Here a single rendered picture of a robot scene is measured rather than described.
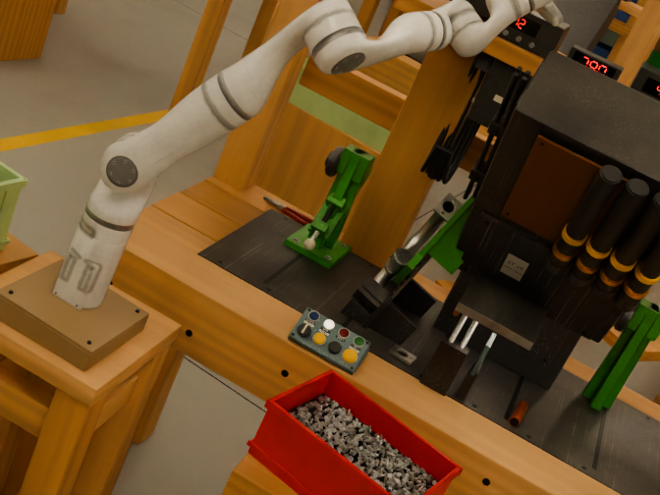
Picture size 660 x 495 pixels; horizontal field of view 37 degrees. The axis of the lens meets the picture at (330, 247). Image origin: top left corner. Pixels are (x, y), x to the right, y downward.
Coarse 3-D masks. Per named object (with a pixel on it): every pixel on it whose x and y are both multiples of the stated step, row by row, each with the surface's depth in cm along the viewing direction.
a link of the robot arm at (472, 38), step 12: (492, 0) 176; (504, 0) 175; (516, 0) 175; (492, 12) 176; (504, 12) 175; (516, 12) 176; (528, 12) 178; (468, 24) 175; (480, 24) 175; (492, 24) 174; (504, 24) 176; (456, 36) 175; (468, 36) 174; (480, 36) 174; (492, 36) 177; (456, 48) 177; (468, 48) 175; (480, 48) 177
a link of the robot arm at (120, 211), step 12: (132, 132) 173; (96, 192) 174; (108, 192) 174; (120, 192) 175; (132, 192) 175; (144, 192) 176; (96, 204) 172; (108, 204) 172; (120, 204) 174; (132, 204) 175; (144, 204) 177; (96, 216) 172; (108, 216) 171; (120, 216) 172; (132, 216) 174; (120, 228) 173; (132, 228) 176
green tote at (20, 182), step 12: (0, 168) 201; (0, 180) 202; (12, 180) 197; (24, 180) 199; (0, 192) 195; (12, 192) 198; (0, 204) 197; (12, 204) 200; (0, 216) 198; (12, 216) 202; (0, 228) 201; (0, 240) 203
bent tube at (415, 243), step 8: (448, 200) 212; (456, 200) 212; (440, 208) 211; (448, 208) 215; (456, 208) 212; (432, 216) 218; (440, 216) 211; (448, 216) 211; (424, 224) 221; (432, 224) 219; (440, 224) 218; (416, 232) 223; (424, 232) 221; (432, 232) 221; (416, 240) 222; (424, 240) 222; (408, 248) 221; (416, 248) 222; (384, 272) 218; (376, 280) 217; (384, 280) 217
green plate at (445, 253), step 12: (468, 204) 201; (456, 216) 202; (444, 228) 204; (456, 228) 204; (432, 240) 205; (444, 240) 206; (456, 240) 205; (420, 252) 207; (432, 252) 207; (444, 252) 207; (456, 252) 206; (444, 264) 207; (456, 264) 206
